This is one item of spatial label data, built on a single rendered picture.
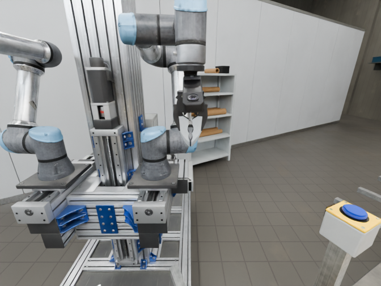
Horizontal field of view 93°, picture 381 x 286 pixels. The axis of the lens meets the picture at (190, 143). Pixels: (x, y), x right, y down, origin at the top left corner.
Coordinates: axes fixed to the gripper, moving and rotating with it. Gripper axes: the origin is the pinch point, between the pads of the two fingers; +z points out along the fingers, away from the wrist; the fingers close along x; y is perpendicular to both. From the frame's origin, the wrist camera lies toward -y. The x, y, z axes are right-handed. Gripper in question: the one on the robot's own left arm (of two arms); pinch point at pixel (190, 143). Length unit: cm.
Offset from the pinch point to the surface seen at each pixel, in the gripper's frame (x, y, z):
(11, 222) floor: 196, 110, 132
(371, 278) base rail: -75, 4, 62
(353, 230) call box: -31.7, -20.3, 10.8
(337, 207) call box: -32.0, -15.3, 9.6
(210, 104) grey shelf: -38, 296, 30
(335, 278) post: -33.2, -19.3, 25.9
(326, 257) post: -32.0, -16.8, 22.5
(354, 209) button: -34.1, -17.0, 8.5
